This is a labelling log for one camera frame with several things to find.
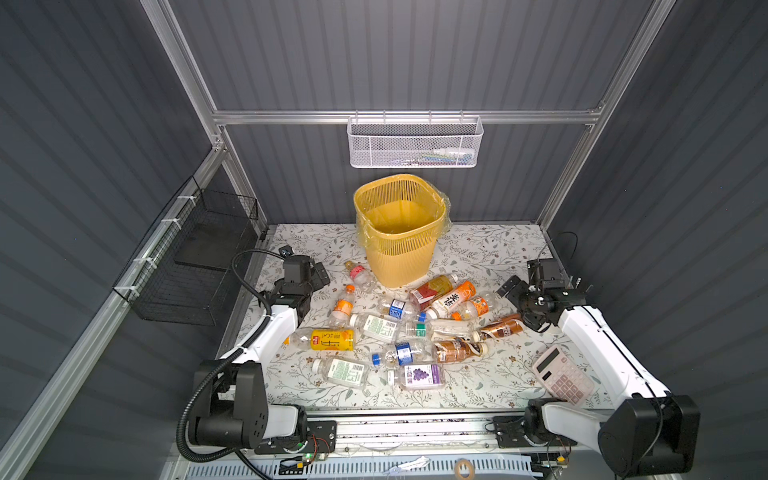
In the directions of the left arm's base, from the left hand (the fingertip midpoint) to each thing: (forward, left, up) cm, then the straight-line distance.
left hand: (306, 273), depth 88 cm
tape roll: (-49, -38, -14) cm, 64 cm away
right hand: (-12, -60, -1) cm, 61 cm away
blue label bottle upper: (-9, -28, -9) cm, 31 cm away
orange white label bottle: (-3, -50, -10) cm, 51 cm away
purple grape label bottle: (-29, -31, -11) cm, 43 cm away
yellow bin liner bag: (+24, -29, +1) cm, 38 cm away
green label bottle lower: (-26, -11, -11) cm, 30 cm away
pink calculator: (-31, -71, -12) cm, 78 cm away
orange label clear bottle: (-9, -9, -12) cm, 17 cm away
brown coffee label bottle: (-23, -43, -9) cm, 49 cm away
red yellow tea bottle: (-3, -38, -8) cm, 39 cm away
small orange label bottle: (-9, -51, -12) cm, 53 cm away
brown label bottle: (-17, -58, -9) cm, 61 cm away
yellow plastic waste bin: (+2, -31, -3) cm, 31 cm away
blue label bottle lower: (-22, -28, -10) cm, 37 cm away
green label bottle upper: (-14, -21, -11) cm, 27 cm away
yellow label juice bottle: (-17, -5, -10) cm, 20 cm away
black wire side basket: (-8, +26, +13) cm, 30 cm away
